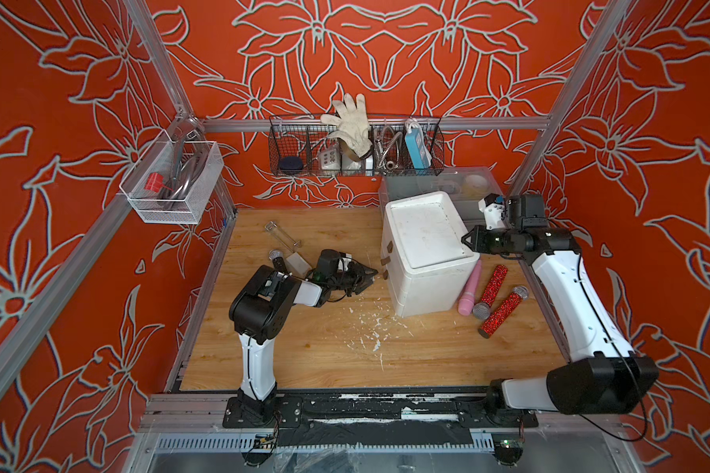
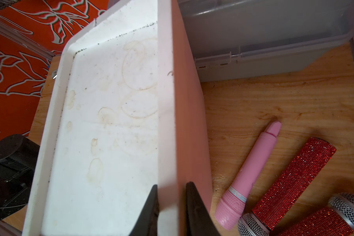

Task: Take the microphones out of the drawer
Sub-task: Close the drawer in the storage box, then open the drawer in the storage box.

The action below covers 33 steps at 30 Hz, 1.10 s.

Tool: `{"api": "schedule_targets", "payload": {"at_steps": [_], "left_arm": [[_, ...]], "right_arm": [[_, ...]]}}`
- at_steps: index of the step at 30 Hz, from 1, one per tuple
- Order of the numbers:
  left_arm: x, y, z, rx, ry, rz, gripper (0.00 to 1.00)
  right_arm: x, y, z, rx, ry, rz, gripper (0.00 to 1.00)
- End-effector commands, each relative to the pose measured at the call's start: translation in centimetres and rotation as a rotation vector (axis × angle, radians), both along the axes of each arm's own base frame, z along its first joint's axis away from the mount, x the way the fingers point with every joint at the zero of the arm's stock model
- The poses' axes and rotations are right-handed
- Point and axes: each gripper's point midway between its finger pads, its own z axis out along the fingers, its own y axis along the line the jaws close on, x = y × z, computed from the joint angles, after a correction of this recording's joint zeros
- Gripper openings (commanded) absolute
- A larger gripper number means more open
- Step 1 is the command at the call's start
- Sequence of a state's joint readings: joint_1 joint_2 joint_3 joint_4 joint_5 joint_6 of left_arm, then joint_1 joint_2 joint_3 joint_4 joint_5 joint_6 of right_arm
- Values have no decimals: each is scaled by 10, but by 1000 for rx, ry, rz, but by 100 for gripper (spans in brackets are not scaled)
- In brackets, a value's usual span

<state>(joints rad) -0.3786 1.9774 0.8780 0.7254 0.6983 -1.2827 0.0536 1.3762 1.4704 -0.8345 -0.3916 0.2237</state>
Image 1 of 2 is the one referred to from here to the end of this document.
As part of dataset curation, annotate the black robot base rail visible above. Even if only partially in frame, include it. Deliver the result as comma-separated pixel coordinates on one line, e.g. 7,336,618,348
222,386,540,447

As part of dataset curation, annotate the red glitter microphone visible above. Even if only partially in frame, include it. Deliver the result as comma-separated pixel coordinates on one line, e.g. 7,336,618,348
478,286,529,339
473,265,508,321

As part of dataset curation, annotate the black glitter microphone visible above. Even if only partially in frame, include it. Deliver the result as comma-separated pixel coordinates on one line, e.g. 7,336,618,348
268,250,290,274

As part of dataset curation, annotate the yellow tape roll in box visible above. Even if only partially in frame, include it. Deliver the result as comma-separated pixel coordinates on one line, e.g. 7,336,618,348
461,175,489,199

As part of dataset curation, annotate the white work glove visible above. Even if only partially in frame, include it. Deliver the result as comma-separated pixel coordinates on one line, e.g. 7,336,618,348
321,94,372,161

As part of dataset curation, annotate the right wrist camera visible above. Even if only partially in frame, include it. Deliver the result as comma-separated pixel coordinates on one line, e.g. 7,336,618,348
478,194,549,231

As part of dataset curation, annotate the clear glass tube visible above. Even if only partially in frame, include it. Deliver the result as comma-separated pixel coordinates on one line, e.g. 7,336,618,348
264,221,302,252

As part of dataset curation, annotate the blue box in basket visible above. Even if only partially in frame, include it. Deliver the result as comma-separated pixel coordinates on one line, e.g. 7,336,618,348
404,118,431,173

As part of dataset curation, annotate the black wire wall basket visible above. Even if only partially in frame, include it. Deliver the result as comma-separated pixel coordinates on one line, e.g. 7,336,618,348
268,114,446,177

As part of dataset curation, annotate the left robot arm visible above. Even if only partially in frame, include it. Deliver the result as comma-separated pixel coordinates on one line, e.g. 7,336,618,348
229,250,378,415

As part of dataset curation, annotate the small white card box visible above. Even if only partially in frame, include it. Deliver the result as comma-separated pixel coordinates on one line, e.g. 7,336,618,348
285,252,312,279

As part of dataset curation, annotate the white power strip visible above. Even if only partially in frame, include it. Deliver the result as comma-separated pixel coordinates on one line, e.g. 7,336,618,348
317,145,341,171

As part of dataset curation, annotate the white drawer cabinet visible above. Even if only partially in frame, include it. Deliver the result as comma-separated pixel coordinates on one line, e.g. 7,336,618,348
381,191,479,318

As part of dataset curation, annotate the dark round object in basket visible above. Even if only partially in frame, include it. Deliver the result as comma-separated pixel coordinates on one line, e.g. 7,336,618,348
278,156,305,175

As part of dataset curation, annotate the pink microphone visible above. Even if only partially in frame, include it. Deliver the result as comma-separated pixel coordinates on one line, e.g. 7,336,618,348
458,259,482,317

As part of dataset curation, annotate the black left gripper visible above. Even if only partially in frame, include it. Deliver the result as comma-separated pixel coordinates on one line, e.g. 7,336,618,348
326,263,378,298

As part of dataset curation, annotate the white wire wall basket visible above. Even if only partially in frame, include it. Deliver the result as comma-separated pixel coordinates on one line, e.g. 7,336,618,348
120,131,223,225

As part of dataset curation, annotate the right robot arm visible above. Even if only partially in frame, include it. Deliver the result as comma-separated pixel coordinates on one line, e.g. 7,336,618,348
461,226,659,415

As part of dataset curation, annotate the grey plastic storage box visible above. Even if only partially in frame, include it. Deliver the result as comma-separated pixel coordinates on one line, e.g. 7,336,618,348
379,167,503,230

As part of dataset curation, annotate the metal hose in basket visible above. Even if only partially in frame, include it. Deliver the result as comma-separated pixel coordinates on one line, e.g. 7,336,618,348
376,125,404,173

